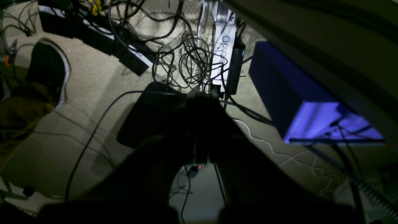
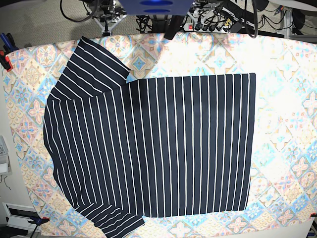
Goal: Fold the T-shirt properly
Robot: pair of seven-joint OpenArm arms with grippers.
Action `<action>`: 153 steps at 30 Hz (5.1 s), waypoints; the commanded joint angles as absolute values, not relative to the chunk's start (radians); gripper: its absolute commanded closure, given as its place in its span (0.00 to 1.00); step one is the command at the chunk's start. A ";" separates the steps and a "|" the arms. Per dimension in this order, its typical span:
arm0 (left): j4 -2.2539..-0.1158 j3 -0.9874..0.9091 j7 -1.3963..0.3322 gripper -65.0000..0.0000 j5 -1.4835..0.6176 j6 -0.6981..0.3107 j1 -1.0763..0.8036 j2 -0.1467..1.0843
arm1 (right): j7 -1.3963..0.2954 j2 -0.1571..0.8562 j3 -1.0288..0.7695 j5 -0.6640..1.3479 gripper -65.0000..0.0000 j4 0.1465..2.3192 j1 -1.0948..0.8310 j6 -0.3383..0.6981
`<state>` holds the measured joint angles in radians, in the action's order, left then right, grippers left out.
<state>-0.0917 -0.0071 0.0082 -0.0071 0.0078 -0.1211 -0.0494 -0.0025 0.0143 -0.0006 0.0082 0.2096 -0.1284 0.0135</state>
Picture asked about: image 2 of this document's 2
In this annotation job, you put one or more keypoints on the navy white striped T-shirt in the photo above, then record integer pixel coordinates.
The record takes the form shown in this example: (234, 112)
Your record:
(157, 147)

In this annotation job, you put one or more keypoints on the black robot arm image left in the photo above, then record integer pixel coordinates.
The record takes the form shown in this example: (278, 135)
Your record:
(105, 13)

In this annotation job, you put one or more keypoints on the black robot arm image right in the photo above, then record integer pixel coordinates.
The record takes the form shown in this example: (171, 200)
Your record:
(245, 19)

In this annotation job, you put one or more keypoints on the white power strip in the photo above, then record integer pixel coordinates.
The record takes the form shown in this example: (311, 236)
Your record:
(218, 27)

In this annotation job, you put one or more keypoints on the patterned tile tablecloth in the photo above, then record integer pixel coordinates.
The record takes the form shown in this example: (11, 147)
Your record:
(283, 189)

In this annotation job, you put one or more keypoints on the blue black clamp lower left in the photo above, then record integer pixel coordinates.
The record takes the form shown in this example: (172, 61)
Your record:
(38, 221)

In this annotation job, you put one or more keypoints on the white device left edge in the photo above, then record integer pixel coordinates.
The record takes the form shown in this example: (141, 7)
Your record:
(5, 167)

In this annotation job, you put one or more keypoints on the red black clamp upper left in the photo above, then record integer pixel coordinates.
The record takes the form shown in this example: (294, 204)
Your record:
(9, 47)

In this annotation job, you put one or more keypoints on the white box lower left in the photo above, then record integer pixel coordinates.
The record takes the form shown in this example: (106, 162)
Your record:
(19, 215)

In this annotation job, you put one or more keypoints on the black center post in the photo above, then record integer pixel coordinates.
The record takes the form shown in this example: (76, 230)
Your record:
(174, 26)

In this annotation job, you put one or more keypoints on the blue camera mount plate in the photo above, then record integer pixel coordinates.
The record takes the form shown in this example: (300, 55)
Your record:
(152, 7)

